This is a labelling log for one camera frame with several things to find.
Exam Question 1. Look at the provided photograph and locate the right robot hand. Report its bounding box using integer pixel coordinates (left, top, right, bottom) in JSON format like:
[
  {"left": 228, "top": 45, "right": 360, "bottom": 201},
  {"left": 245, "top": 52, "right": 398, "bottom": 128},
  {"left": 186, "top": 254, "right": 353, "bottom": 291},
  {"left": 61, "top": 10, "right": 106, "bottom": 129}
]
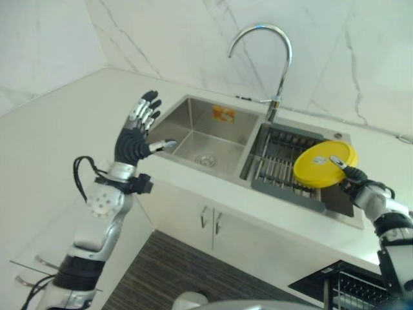
[{"left": 328, "top": 155, "right": 369, "bottom": 194}]

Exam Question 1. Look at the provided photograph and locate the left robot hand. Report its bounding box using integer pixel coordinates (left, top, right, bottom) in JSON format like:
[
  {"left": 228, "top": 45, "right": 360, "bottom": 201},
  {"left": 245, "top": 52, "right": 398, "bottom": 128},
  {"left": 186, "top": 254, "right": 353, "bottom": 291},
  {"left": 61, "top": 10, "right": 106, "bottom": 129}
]
[{"left": 114, "top": 90, "right": 177, "bottom": 163}]

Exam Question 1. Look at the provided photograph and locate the yellow round plate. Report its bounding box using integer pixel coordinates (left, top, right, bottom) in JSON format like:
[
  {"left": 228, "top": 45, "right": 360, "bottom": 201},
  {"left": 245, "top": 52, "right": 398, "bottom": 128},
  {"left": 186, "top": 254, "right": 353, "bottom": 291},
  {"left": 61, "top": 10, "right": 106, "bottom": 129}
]
[{"left": 292, "top": 139, "right": 359, "bottom": 189}]

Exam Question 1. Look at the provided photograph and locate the open black dishwasher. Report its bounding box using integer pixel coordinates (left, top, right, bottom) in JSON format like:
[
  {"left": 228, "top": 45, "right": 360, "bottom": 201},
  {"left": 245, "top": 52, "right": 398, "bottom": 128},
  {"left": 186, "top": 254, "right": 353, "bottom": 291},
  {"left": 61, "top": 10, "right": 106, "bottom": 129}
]
[{"left": 288, "top": 260, "right": 393, "bottom": 310}]

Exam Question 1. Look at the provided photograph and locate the grey dish drying rack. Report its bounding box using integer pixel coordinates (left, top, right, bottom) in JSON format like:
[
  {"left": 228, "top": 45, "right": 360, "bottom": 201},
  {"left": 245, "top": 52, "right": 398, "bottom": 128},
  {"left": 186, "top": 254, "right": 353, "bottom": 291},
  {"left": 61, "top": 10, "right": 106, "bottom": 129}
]
[{"left": 250, "top": 126, "right": 327, "bottom": 213}]

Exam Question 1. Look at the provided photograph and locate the sink drain strainer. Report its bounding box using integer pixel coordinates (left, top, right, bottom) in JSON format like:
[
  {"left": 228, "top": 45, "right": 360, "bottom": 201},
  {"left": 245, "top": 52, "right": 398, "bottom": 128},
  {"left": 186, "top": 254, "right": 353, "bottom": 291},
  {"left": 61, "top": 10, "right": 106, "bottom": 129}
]
[{"left": 194, "top": 153, "right": 217, "bottom": 167}]

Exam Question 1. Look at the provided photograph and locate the white cabinet door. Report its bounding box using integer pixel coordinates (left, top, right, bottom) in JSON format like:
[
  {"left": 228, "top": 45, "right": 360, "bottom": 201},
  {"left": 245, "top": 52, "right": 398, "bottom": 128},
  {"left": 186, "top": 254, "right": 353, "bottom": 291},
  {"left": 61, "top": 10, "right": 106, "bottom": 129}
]
[
  {"left": 212, "top": 206, "right": 381, "bottom": 275},
  {"left": 135, "top": 180, "right": 215, "bottom": 251}
]

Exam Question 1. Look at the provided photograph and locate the stainless steel double sink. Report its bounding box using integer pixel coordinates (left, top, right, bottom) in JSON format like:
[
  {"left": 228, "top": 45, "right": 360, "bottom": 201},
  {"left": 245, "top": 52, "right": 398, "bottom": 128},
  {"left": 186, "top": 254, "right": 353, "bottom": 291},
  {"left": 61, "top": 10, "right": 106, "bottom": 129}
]
[{"left": 147, "top": 94, "right": 365, "bottom": 230}]

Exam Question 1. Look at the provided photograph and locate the orange sticker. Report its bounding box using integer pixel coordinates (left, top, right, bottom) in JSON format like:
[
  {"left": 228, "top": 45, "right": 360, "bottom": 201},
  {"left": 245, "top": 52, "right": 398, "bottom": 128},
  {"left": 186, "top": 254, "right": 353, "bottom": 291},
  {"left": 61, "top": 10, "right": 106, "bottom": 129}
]
[{"left": 212, "top": 106, "right": 236, "bottom": 123}]

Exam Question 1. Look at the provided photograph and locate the chrome gooseneck faucet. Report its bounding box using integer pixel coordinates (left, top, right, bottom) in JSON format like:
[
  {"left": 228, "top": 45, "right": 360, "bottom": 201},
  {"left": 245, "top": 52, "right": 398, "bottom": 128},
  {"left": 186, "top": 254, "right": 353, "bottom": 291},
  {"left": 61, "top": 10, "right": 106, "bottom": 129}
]
[{"left": 227, "top": 23, "right": 294, "bottom": 125}]

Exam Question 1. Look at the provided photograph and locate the silver robot body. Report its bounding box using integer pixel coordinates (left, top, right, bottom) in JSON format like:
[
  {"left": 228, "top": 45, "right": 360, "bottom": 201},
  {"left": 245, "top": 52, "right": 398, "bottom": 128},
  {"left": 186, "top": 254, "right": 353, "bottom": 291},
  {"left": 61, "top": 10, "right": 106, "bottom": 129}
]
[{"left": 172, "top": 291, "right": 327, "bottom": 310}]

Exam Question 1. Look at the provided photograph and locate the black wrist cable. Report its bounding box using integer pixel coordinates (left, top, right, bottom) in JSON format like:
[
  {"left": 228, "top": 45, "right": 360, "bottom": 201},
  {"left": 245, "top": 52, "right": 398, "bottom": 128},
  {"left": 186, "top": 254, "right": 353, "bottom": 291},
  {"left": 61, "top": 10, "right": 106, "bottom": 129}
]
[{"left": 72, "top": 156, "right": 107, "bottom": 203}]

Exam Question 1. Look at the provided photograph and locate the dishwasher wire rack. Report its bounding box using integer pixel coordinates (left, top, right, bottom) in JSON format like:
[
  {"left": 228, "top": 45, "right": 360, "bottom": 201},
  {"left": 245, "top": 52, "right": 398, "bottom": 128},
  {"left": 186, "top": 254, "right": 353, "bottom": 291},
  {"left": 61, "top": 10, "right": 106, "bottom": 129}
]
[{"left": 331, "top": 270, "right": 393, "bottom": 310}]

